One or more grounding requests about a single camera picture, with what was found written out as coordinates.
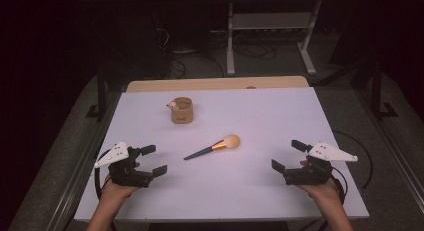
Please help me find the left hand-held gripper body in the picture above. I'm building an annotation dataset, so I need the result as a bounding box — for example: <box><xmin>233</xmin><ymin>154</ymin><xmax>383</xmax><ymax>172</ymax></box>
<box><xmin>94</xmin><ymin>141</ymin><xmax>155</xmax><ymax>189</ymax></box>

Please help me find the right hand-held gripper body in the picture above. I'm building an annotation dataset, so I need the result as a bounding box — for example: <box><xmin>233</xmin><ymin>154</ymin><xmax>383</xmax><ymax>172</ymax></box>
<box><xmin>283</xmin><ymin>141</ymin><xmax>360</xmax><ymax>186</ymax></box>

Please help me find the wooden brush holder cup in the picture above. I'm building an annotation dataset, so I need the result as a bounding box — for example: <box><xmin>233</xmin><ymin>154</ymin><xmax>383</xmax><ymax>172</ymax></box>
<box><xmin>167</xmin><ymin>96</ymin><xmax>195</xmax><ymax>125</ymax></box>

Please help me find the makeup brush with black handle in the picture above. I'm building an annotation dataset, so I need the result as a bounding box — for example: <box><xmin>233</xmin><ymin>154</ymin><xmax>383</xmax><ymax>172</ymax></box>
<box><xmin>183</xmin><ymin>134</ymin><xmax>241</xmax><ymax>161</ymax></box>

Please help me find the person's right hand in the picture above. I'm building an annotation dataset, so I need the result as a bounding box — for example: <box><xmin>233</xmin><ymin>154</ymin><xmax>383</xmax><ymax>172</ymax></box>
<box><xmin>295</xmin><ymin>159</ymin><xmax>342</xmax><ymax>206</ymax></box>

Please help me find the person's left hand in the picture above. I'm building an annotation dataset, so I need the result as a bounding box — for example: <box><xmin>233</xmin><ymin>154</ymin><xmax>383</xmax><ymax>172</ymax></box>
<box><xmin>99</xmin><ymin>160</ymin><xmax>141</xmax><ymax>205</ymax></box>

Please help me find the black metal stand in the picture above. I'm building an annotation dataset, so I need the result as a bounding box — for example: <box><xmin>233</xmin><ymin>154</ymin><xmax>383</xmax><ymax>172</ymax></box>
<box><xmin>369</xmin><ymin>61</ymin><xmax>400</xmax><ymax>121</ymax></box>
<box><xmin>85</xmin><ymin>70</ymin><xmax>110</xmax><ymax>121</ymax></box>

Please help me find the white metal stand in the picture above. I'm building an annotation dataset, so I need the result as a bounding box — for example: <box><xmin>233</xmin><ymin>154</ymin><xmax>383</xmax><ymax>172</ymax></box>
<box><xmin>225</xmin><ymin>0</ymin><xmax>324</xmax><ymax>77</ymax></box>

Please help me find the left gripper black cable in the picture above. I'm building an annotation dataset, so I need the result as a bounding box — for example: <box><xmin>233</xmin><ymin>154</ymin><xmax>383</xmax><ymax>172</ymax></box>
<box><xmin>93</xmin><ymin>148</ymin><xmax>113</xmax><ymax>201</ymax></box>

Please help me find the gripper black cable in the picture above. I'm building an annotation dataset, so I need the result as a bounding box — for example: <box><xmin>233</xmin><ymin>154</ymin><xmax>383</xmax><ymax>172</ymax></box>
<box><xmin>329</xmin><ymin>130</ymin><xmax>374</xmax><ymax>205</ymax></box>
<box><xmin>93</xmin><ymin>148</ymin><xmax>113</xmax><ymax>201</ymax></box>

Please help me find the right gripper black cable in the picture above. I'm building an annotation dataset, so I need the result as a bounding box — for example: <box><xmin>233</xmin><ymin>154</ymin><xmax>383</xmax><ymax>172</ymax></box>
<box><xmin>329</xmin><ymin>130</ymin><xmax>374</xmax><ymax>205</ymax></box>

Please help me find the grey metal rail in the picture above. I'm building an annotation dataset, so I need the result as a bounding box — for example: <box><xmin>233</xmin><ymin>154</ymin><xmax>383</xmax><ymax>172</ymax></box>
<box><xmin>48</xmin><ymin>90</ymin><xmax>122</xmax><ymax>231</ymax></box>
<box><xmin>354</xmin><ymin>89</ymin><xmax>424</xmax><ymax>202</ymax></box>

